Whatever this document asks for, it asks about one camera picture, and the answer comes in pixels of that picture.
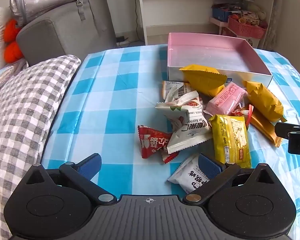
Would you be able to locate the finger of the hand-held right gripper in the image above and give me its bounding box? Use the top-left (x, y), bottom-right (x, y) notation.
top-left (274, 121), bottom-right (300, 140)

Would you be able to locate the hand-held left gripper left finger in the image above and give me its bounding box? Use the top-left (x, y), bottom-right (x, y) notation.
top-left (25, 153), bottom-right (117, 204)

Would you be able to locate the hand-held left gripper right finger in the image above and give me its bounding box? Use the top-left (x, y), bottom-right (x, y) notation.
top-left (183, 153), bottom-right (277, 205)

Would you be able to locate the white black-print snack packet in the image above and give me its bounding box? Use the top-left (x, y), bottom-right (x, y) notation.
top-left (167, 154), bottom-right (210, 192)

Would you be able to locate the golden orange snack packet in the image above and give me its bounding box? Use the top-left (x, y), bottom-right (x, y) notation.
top-left (247, 109), bottom-right (284, 147)

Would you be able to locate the yellow pillow snack packet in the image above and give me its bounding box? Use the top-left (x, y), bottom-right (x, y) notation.
top-left (179, 64), bottom-right (228, 98)
top-left (243, 80), bottom-right (287, 123)

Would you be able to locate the red snack packet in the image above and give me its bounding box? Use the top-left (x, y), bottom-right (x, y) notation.
top-left (230, 104), bottom-right (254, 126)
top-left (137, 125), bottom-right (170, 158)
top-left (161, 147), bottom-right (180, 164)

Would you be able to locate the pink snack packet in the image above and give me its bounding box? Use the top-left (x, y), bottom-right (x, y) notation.
top-left (206, 82), bottom-right (248, 117)

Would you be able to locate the white and orange snack packet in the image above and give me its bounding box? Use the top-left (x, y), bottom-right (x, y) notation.
top-left (161, 80), bottom-right (193, 101)

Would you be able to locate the pink cardboard box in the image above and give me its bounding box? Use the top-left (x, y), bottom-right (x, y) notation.
top-left (167, 32), bottom-right (273, 88)

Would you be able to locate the blue checkered tablecloth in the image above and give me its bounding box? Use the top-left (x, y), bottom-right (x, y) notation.
top-left (41, 44), bottom-right (300, 240)

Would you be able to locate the grey checked pillow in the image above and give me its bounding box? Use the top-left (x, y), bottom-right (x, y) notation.
top-left (0, 54), bottom-right (82, 240)

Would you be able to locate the pink plastic basket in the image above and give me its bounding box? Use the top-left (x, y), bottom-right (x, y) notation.
top-left (227, 15), bottom-right (268, 39)

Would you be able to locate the pile of colourful packets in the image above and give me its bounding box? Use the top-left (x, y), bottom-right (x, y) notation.
top-left (230, 10), bottom-right (268, 27)

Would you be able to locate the yellow-green plush toy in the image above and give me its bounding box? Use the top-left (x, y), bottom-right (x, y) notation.
top-left (250, 4), bottom-right (267, 19)

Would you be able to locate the power strip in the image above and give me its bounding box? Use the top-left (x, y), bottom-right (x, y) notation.
top-left (115, 36), bottom-right (129, 47)

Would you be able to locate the grey sofa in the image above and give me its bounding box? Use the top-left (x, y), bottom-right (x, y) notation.
top-left (0, 0), bottom-right (117, 68)

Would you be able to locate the blue storage box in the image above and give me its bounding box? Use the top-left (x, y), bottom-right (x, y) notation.
top-left (212, 7), bottom-right (232, 22)

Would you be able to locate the orange plush toy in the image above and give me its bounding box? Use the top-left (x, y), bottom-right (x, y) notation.
top-left (4, 19), bottom-right (23, 63)

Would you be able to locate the white bookshelf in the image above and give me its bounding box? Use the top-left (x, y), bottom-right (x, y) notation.
top-left (136, 0), bottom-right (283, 46)

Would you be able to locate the white cushion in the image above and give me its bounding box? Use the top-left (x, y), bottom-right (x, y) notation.
top-left (0, 6), bottom-right (13, 72)

